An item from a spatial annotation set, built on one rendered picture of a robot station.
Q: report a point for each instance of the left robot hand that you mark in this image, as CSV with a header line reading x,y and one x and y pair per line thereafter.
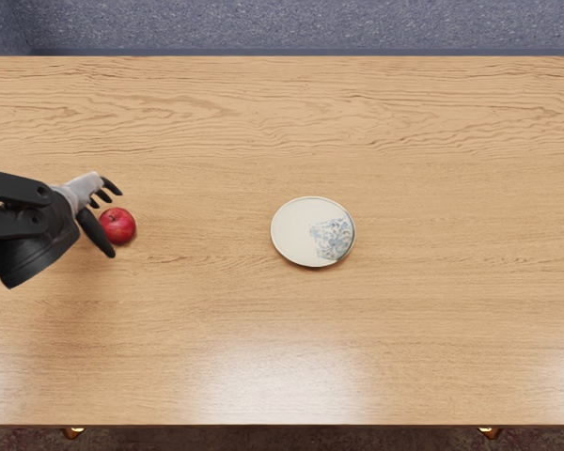
x,y
77,195

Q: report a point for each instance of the white plate with blue pattern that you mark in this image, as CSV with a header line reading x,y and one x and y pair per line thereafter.
x,y
305,230

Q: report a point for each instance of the red apple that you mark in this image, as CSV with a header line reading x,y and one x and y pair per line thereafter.
x,y
120,226

